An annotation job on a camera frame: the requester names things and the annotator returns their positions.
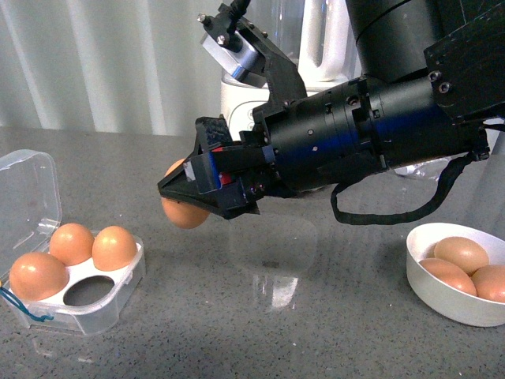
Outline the black sleeved cable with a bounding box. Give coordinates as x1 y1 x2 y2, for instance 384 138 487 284
329 152 481 226

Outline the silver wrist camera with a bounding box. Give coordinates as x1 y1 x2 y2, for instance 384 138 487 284
196 1 266 88

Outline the pale brown egg bowl back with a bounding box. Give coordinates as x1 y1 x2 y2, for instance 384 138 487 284
433 236 490 276

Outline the brown egg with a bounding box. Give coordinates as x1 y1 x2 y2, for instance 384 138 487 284
49 223 95 266
92 226 137 272
9 252 69 301
160 158 211 230

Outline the brown egg bowl right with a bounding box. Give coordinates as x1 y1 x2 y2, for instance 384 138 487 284
471 265 505 303

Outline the clear plastic bag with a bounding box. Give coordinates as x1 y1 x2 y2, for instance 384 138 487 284
394 158 451 182

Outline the blue rubber band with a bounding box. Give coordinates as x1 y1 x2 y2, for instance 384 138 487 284
0 286 54 323

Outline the white round bowl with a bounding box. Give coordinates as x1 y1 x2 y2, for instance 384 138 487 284
406 223 504 327

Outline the clear plastic egg box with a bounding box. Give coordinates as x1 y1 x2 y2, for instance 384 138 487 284
1 149 145 336

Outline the white Joyoung blender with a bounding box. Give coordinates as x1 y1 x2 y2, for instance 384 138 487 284
221 0 361 140

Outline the brown egg bowl left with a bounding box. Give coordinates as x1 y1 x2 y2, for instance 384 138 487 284
419 258 477 296

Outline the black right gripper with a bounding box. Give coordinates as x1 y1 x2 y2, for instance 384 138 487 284
157 79 387 220

